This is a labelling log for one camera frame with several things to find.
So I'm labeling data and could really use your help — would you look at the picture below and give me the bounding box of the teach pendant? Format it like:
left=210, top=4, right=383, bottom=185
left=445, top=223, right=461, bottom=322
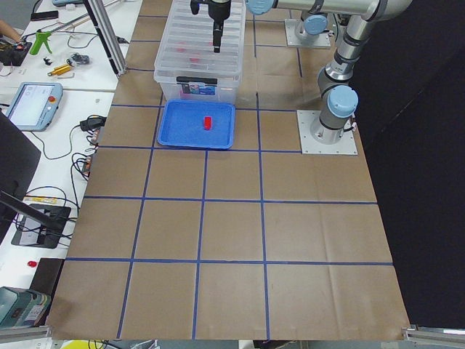
left=6, top=82, right=63, bottom=132

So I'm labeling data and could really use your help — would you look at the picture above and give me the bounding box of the clear plastic storage box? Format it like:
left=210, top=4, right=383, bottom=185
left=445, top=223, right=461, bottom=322
left=154, top=1, right=246, bottom=104

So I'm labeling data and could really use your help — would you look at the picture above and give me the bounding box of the plastic bag with parts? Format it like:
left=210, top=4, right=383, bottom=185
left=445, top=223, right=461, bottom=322
left=66, top=52, right=90, bottom=67

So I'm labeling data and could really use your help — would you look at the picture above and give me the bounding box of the green box bottom left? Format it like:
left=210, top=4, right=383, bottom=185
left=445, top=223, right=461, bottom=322
left=1, top=286, right=51, bottom=329

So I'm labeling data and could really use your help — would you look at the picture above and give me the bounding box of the black power adapter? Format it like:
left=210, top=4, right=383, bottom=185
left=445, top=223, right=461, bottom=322
left=79, top=116, right=107, bottom=132

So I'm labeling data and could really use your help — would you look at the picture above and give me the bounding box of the clear plastic box lid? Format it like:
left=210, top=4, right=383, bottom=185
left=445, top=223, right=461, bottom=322
left=154, top=1, right=246, bottom=88

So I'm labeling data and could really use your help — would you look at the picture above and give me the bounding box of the person at desk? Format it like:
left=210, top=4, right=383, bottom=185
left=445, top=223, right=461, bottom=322
left=0, top=20, right=22, bottom=42

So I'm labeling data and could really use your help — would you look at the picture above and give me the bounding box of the black monitor with stand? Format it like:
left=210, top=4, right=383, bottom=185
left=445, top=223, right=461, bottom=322
left=1, top=114, right=70, bottom=249

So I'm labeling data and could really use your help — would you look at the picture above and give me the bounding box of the aluminium frame post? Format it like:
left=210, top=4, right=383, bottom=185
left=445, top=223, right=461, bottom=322
left=83, top=0, right=127, bottom=77

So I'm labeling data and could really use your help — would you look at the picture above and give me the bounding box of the smartphone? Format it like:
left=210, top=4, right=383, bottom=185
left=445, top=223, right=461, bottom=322
left=31, top=10, right=59, bottom=21

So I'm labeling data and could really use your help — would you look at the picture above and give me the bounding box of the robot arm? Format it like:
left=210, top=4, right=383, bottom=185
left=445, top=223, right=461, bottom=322
left=245, top=1, right=411, bottom=144
left=294, top=12, right=328, bottom=39

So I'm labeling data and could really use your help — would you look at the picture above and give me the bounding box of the reacher grabber tool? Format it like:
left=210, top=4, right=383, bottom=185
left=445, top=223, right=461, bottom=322
left=22, top=15, right=97, bottom=55

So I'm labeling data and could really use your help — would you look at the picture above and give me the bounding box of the allen key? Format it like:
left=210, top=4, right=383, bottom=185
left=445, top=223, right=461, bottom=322
left=57, top=71, right=75, bottom=79

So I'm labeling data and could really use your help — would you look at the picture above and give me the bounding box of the blue plastic tray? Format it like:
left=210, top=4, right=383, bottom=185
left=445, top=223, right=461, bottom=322
left=158, top=100, right=235, bottom=150

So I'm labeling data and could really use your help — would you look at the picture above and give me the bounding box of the red block picked up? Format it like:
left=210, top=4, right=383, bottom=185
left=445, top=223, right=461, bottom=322
left=203, top=116, right=212, bottom=130

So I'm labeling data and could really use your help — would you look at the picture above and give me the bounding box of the black box latch handle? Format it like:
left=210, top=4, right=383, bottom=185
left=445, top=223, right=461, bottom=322
left=176, top=76, right=218, bottom=86

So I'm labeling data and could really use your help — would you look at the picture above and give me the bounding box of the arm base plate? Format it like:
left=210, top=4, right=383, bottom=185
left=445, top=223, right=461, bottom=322
left=285, top=19, right=331, bottom=49
left=296, top=110, right=357, bottom=156

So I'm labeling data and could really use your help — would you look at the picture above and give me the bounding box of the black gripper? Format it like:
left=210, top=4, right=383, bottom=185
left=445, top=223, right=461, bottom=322
left=208, top=0, right=230, bottom=53

